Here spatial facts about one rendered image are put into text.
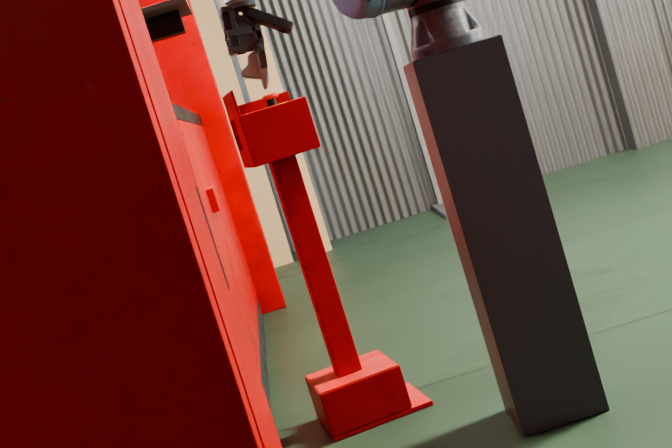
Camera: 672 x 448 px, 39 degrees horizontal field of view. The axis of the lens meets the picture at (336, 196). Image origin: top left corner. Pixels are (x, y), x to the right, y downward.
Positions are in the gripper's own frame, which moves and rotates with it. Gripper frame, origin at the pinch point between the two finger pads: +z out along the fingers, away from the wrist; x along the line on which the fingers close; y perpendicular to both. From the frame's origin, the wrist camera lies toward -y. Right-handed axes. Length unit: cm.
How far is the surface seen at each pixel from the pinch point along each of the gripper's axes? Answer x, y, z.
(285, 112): 15.2, -0.3, 8.1
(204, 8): -305, -22, -67
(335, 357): 8, 0, 67
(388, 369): 15, -11, 71
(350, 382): 15, -2, 72
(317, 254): 8.2, -1.6, 42.1
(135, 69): 157, 33, 7
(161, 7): 57, 24, -13
